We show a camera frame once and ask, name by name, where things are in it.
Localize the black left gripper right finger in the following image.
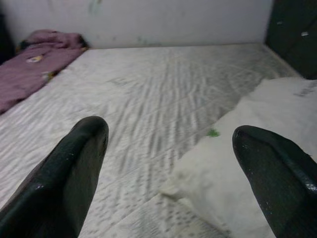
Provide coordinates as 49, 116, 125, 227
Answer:
232, 124, 317, 238

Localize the grey patterned mattress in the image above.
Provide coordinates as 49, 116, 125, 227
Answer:
0, 44, 306, 238

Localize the dark tufted headboard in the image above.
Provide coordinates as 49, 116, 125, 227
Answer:
265, 0, 317, 80

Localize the purple cartoon print blanket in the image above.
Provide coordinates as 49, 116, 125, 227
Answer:
0, 29, 88, 115

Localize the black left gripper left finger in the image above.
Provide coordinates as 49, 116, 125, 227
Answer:
0, 116, 110, 238

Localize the white pillow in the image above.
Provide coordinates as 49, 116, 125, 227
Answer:
160, 76, 317, 238

